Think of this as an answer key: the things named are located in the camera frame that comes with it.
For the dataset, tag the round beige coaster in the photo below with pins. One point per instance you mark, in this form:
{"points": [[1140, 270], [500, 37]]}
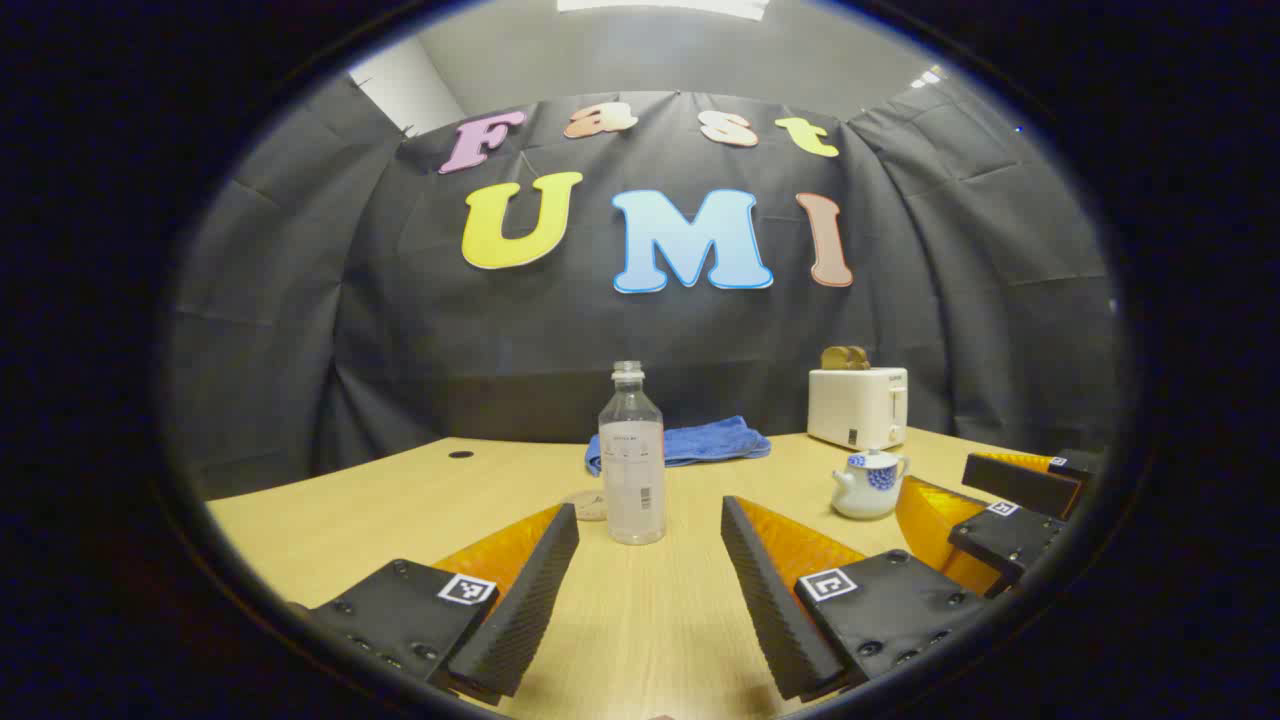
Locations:
{"points": [[583, 505]]}

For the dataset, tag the blue folded towel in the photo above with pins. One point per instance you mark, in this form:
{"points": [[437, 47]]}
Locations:
{"points": [[710, 442]]}

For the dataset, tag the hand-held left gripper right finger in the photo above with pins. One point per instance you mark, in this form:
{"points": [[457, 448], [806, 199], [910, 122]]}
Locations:
{"points": [[770, 600]]}

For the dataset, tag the white teacup lid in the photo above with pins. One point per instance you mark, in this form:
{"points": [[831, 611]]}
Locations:
{"points": [[873, 461]]}

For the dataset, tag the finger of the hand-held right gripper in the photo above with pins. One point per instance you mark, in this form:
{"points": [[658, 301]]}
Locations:
{"points": [[1000, 545], [1020, 485]]}

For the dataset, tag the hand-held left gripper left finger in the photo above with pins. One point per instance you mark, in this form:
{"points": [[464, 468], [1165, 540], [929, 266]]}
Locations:
{"points": [[525, 610]]}

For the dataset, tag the ceiling light panel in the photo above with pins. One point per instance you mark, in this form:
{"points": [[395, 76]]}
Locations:
{"points": [[660, 6]]}

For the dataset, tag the white toaster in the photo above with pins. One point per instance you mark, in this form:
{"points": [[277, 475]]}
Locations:
{"points": [[855, 408]]}

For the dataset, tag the white blue-flowered teacup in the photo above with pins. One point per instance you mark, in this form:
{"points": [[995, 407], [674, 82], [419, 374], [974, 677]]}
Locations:
{"points": [[868, 492]]}

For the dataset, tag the clear plastic water bottle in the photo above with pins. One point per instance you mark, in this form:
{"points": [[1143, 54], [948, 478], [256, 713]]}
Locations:
{"points": [[632, 470]]}

